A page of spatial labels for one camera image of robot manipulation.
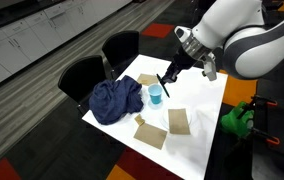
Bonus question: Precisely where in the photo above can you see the black chair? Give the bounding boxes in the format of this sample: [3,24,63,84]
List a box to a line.
[101,30,140,81]
[57,54,108,116]

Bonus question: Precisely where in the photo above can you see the navy blue crumpled cloth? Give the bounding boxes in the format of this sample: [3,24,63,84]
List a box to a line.
[88,74,145,126]

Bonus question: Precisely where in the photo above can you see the black clamp orange handle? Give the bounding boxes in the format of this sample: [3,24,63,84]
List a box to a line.
[249,127,281,147]
[236,94,279,120]

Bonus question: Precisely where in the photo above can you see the white kitchen cabinets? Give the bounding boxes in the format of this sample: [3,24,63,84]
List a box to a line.
[0,0,133,94]

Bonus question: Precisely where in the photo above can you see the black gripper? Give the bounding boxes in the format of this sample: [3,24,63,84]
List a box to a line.
[161,46,201,84]

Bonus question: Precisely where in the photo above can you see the small cardboard scrap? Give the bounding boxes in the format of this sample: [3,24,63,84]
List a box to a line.
[134,113,146,127]

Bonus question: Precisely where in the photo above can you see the brown cardboard with label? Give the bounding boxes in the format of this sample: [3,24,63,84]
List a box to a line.
[136,73,160,87]

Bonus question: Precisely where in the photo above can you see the large brown cardboard sheet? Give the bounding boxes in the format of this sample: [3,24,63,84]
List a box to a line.
[167,108,192,136]

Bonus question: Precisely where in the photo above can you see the teal plastic cup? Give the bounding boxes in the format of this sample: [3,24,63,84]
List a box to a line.
[147,83,164,105]

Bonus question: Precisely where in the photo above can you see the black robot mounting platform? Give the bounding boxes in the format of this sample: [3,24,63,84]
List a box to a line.
[251,96,284,180]

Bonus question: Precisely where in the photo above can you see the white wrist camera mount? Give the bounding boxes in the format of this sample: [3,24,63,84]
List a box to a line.
[201,52,218,82]

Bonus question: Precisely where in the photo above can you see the brown cardboard rectangle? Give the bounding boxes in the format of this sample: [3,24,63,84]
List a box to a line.
[133,122,168,151]

